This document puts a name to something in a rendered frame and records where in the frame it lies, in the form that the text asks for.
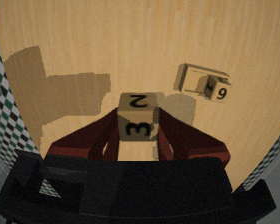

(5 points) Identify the beige digit cube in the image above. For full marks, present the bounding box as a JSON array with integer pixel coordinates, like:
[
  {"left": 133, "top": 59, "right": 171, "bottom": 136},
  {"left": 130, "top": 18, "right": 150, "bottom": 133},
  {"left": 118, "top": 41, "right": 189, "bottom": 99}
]
[
  {"left": 204, "top": 75, "right": 233, "bottom": 103},
  {"left": 117, "top": 93, "right": 159, "bottom": 142}
]

